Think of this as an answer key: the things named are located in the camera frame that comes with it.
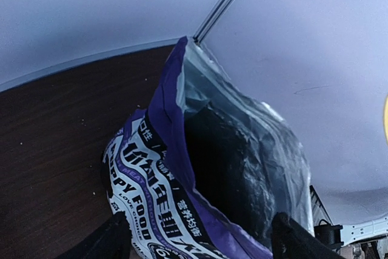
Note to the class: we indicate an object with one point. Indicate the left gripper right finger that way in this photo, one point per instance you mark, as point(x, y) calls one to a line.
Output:
point(290, 240)

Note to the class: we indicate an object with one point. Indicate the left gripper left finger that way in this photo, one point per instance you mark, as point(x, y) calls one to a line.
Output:
point(113, 239)

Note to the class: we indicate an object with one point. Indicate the purple pet food bag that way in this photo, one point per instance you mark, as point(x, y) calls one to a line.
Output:
point(203, 170)

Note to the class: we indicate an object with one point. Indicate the yellow plastic scoop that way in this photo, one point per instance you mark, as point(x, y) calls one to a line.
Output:
point(385, 118)

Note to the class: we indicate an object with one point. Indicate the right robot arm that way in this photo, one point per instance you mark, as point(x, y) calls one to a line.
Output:
point(338, 236)

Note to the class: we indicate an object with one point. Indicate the right aluminium frame post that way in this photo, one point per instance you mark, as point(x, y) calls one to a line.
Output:
point(211, 19)

